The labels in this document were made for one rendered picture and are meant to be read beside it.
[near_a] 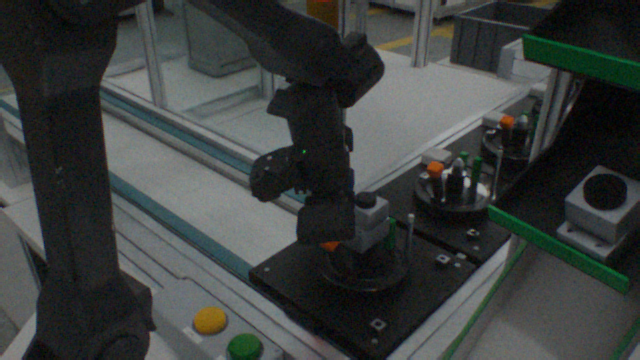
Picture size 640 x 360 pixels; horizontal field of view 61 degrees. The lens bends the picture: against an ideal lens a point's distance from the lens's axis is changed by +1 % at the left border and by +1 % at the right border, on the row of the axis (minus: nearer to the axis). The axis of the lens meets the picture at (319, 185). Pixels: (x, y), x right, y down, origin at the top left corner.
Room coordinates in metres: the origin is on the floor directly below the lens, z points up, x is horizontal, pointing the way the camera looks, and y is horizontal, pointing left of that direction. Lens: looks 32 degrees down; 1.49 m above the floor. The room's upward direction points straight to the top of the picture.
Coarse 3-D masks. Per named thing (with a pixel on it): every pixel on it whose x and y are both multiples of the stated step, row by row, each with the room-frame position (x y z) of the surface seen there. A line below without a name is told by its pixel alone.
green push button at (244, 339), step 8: (240, 336) 0.48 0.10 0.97; (248, 336) 0.48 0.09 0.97; (256, 336) 0.48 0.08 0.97; (232, 344) 0.46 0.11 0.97; (240, 344) 0.46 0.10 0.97; (248, 344) 0.46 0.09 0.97; (256, 344) 0.46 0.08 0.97; (232, 352) 0.45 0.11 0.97; (240, 352) 0.45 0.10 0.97; (248, 352) 0.45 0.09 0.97; (256, 352) 0.45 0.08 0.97
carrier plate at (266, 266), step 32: (288, 256) 0.64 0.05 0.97; (416, 256) 0.64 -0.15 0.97; (448, 256) 0.64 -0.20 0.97; (288, 288) 0.57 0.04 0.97; (320, 288) 0.57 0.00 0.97; (416, 288) 0.57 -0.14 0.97; (448, 288) 0.57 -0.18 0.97; (320, 320) 0.51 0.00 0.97; (352, 320) 0.50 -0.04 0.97; (384, 320) 0.50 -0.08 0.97; (416, 320) 0.51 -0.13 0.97; (352, 352) 0.47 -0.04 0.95; (384, 352) 0.45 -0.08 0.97
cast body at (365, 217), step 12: (360, 192) 0.62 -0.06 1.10; (372, 192) 0.62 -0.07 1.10; (360, 204) 0.60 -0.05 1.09; (372, 204) 0.60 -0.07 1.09; (384, 204) 0.61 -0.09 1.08; (360, 216) 0.59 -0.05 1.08; (372, 216) 0.59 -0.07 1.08; (384, 216) 0.61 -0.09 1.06; (360, 228) 0.59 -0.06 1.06; (372, 228) 0.59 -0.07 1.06; (384, 228) 0.61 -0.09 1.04; (360, 240) 0.57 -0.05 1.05; (372, 240) 0.59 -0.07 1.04; (360, 252) 0.57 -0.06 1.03
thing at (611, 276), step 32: (576, 96) 0.48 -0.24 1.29; (608, 96) 0.52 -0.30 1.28; (576, 128) 0.49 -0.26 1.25; (608, 128) 0.49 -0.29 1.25; (544, 160) 0.46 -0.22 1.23; (576, 160) 0.46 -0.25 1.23; (608, 160) 0.45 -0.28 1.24; (512, 192) 0.43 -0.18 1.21; (544, 192) 0.44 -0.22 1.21; (512, 224) 0.40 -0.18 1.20; (544, 224) 0.40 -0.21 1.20; (576, 256) 0.35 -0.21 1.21
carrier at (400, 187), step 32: (448, 160) 0.93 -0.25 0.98; (480, 160) 0.81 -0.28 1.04; (384, 192) 0.82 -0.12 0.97; (416, 192) 0.79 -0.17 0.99; (448, 192) 0.79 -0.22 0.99; (480, 192) 0.79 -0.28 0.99; (416, 224) 0.72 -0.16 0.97; (448, 224) 0.72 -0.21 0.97; (480, 224) 0.72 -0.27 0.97; (480, 256) 0.64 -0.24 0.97
